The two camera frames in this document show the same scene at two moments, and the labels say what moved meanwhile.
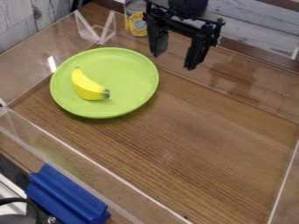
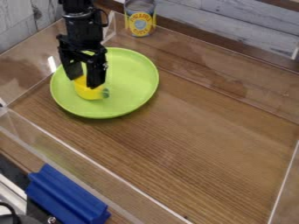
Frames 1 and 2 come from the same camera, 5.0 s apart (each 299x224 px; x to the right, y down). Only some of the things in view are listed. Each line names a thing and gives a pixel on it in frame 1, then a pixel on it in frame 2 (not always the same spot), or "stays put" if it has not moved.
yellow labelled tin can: x=135 y=21 stays put
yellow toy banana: x=88 y=89 stays put
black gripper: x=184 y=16 to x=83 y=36
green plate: x=118 y=69 stays put
